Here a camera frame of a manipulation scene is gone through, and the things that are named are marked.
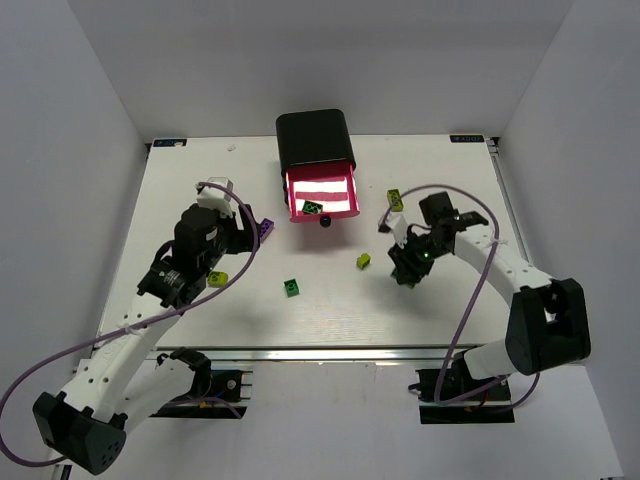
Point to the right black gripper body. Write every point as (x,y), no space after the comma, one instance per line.
(407,265)

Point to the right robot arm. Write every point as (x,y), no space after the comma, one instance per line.
(547,323)

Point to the lime small lego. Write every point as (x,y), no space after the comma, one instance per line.
(363,261)

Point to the pink drawer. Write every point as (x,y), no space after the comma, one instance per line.
(330,184)

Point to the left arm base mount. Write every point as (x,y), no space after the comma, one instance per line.
(224,395)

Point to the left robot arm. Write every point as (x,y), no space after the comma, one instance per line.
(89,419)

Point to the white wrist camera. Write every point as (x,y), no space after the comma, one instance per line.
(395,224)
(215,199)

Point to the dark green curved lego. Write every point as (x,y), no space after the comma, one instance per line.
(311,208)

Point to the lime long lego brick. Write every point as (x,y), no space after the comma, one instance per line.
(394,200)

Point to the dark green long lego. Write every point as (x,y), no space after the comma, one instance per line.
(394,276)

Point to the right blue label sticker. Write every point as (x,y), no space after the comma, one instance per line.
(466,138)

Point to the left blue label sticker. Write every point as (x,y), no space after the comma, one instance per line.
(169,143)

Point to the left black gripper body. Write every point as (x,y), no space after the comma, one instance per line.
(245,228)

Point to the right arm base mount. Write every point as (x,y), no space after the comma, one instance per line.
(463,400)

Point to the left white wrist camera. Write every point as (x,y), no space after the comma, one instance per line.
(215,199)

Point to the black drawer cabinet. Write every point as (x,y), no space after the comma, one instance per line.
(313,137)

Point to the blue label sticker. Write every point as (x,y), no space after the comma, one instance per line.
(466,138)
(169,143)

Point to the purple long lego brick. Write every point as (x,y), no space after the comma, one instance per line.
(266,227)

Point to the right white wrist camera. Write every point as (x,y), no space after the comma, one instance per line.
(395,224)

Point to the dark green square lego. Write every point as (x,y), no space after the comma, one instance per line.
(291,288)

